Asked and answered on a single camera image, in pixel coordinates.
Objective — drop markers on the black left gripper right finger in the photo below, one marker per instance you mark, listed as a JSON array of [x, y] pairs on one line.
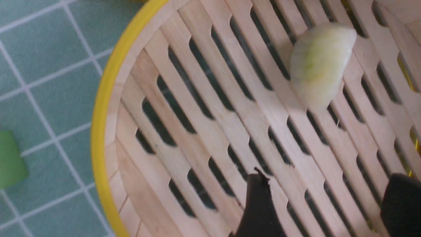
[[401, 207]]

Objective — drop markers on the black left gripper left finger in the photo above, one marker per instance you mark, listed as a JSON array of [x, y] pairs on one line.
[[259, 218]]

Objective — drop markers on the yellow-rimmed bamboo steamer tray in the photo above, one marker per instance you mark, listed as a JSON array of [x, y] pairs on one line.
[[191, 82]]

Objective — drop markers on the greenish white dumpling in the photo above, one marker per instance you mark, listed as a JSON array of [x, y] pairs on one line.
[[318, 61]]

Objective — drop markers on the green wooden cube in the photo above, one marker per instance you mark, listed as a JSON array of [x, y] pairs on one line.
[[12, 166]]

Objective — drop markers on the green checkered tablecloth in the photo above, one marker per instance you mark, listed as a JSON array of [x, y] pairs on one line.
[[53, 53]]

